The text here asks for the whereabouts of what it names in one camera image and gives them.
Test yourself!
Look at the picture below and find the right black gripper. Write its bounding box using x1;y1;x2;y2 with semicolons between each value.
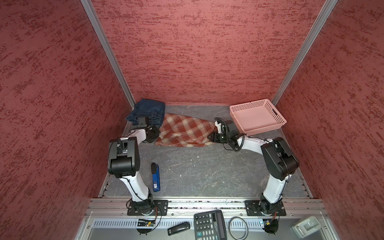
206;131;230;143

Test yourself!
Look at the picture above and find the red cloth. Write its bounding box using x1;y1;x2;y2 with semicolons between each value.
155;113;216;147

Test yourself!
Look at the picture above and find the dark denim button skirt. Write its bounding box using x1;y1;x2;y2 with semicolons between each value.
132;118;163;126

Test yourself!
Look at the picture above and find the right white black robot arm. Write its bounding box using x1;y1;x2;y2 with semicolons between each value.
208;118;300;216

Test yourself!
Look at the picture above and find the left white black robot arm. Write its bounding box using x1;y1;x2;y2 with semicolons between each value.
107;129;158;216

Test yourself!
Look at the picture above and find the pink perforated plastic basket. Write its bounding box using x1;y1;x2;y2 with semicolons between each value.
230;99;287;136

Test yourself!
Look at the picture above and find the black calculator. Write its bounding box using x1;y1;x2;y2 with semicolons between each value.
194;210;228;240

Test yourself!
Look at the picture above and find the left circuit board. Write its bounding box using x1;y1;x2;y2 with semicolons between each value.
137;219;157;228

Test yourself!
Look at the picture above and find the circuit board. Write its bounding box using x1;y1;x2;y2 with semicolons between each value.
263;219;279;235
137;219;157;228

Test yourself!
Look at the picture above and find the right circuit board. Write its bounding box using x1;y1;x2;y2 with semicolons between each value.
263;219;279;235

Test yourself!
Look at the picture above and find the grey white box device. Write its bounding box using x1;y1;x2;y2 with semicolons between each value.
292;216;322;239

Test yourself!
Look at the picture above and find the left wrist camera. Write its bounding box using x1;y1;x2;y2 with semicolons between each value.
137;117;150;128

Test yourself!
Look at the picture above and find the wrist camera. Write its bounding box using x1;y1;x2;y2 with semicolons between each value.
215;120;223;134
137;117;150;128

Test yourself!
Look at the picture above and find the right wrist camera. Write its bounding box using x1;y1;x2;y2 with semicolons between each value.
215;120;223;134

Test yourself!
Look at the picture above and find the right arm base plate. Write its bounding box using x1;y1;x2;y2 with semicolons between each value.
245;200;287;217

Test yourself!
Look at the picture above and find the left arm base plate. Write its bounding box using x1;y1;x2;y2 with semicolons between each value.
126;200;169;217

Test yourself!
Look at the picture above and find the black cable loop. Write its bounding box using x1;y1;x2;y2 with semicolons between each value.
228;216;249;240

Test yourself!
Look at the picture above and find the aluminium front rail frame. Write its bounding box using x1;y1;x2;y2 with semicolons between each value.
75;197;339;240

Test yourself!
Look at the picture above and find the left aluminium corner post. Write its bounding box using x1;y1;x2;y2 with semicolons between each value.
81;0;136;110

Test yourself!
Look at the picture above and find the aluminium corner post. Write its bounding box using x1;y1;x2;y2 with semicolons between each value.
272;0;338;106
81;0;136;110

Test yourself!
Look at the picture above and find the right aluminium corner post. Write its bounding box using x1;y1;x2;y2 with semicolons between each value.
272;0;338;106

